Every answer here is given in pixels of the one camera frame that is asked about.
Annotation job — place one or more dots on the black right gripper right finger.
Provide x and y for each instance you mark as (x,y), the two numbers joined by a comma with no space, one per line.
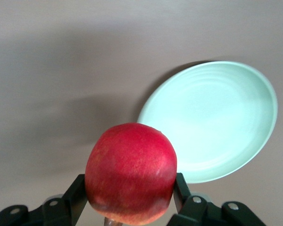
(195,212)

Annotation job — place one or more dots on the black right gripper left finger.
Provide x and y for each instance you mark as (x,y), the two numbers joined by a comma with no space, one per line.
(70,204)

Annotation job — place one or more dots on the red pomegranate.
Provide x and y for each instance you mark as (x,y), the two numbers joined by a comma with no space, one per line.
(132,169)

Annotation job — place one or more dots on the light green round plate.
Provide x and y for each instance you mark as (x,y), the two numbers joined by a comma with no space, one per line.
(214,117)

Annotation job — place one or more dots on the large table cover mat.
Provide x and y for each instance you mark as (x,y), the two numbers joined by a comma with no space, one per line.
(61,70)

